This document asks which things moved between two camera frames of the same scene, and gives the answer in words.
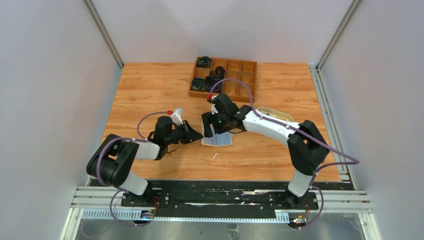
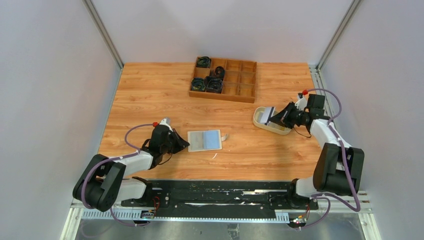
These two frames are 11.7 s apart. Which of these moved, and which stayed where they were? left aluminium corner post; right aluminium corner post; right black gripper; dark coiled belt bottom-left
Moved: right black gripper
Stayed: right aluminium corner post; left aluminium corner post; dark coiled belt bottom-left
